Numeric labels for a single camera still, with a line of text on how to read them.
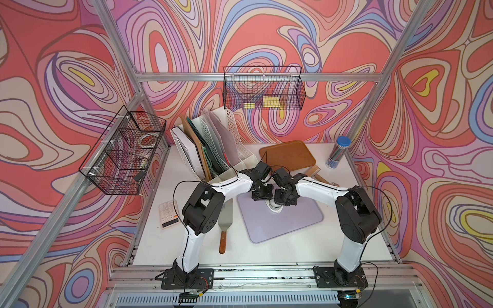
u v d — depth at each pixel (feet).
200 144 2.62
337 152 3.24
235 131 3.48
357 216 1.60
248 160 3.34
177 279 2.06
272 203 2.84
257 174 2.51
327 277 2.36
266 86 3.14
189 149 2.72
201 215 1.74
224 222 2.90
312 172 3.46
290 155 3.73
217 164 2.96
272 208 2.99
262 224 2.84
